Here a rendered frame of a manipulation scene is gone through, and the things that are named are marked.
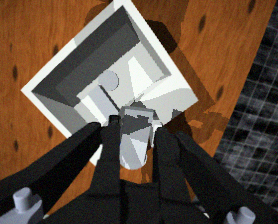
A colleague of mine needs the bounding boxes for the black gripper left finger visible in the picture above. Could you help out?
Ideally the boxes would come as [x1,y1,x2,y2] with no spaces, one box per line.
[0,106,126,224]

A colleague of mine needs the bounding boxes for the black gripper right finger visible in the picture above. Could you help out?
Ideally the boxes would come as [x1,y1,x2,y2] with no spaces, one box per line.
[149,110,278,224]

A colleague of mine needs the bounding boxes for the white rectangular sink basin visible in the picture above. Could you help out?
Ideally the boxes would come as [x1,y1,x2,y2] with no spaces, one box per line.
[21,0,198,138]

